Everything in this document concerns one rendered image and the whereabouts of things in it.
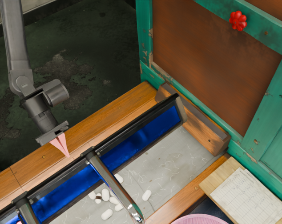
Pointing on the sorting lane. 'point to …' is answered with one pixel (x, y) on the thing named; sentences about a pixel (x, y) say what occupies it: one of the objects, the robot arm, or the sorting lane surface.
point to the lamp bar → (43, 196)
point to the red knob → (238, 20)
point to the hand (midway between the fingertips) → (67, 154)
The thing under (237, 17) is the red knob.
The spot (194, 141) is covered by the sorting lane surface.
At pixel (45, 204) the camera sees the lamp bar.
